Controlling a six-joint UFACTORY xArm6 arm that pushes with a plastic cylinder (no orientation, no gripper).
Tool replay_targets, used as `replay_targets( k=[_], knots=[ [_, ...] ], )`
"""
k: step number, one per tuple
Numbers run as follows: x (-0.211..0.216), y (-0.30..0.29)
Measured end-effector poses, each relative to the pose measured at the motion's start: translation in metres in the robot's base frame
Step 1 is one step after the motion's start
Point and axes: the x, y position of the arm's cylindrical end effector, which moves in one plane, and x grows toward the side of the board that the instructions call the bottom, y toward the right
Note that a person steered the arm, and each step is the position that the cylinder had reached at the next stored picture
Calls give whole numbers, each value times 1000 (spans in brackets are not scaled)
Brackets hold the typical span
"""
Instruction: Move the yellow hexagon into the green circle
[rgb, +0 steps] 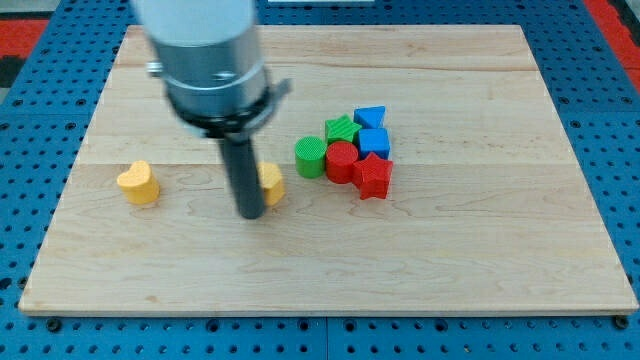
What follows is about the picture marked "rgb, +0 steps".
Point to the blue cube block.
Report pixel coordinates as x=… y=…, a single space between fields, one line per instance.
x=374 y=140

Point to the wooden board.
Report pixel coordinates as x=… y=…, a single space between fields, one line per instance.
x=488 y=212

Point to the green star block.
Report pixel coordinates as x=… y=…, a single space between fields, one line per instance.
x=341 y=129

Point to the black tool mount bracket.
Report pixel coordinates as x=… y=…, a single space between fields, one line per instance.
x=239 y=125

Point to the yellow hexagon block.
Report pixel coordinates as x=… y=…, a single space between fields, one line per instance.
x=272 y=182

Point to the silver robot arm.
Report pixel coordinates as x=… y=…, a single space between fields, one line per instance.
x=209 y=56

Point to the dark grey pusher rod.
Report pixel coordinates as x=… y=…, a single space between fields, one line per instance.
x=242 y=172

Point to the red cylinder block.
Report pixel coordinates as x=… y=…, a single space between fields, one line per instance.
x=340 y=158

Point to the green cylinder block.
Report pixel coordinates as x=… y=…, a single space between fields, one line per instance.
x=310 y=152

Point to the yellow heart block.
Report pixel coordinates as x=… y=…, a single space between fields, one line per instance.
x=139 y=184

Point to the blue triangle block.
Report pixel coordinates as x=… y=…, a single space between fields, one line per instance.
x=370 y=117

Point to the red star block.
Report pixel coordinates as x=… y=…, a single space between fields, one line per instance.
x=372 y=176

